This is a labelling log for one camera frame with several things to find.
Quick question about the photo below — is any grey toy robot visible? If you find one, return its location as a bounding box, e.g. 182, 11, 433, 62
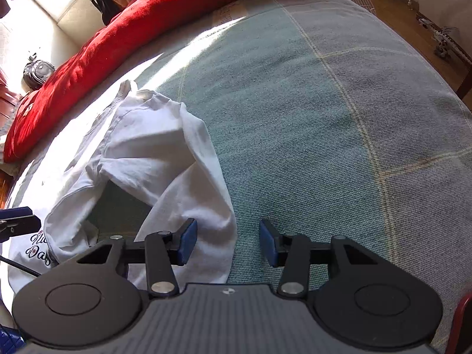
417, 11, 472, 67

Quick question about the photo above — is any black hanging bag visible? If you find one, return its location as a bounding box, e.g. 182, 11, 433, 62
90, 0, 124, 26

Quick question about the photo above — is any black cable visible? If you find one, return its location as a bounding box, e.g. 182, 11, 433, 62
0, 255, 42, 278

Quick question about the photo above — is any blue patterned clothing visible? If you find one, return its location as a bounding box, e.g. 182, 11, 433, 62
0, 324, 23, 354

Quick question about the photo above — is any red duvet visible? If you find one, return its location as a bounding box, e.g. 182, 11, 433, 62
3, 0, 330, 163

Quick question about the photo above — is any white wire rack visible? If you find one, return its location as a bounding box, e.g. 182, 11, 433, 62
337, 0, 377, 17

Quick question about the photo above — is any grey backpack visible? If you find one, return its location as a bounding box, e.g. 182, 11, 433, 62
22, 57, 56, 90

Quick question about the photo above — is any green plaid blanket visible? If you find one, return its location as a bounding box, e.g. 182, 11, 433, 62
0, 0, 472, 354

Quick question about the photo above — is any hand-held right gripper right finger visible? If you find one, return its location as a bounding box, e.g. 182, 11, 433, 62
259, 218, 382, 297

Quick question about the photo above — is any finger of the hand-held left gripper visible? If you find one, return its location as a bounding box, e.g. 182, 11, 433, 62
0, 206, 41, 242

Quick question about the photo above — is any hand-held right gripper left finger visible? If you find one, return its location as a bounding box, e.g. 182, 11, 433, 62
76, 217, 198, 297

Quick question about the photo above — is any white T-shirt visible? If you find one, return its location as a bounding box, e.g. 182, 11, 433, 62
7, 79, 238, 296

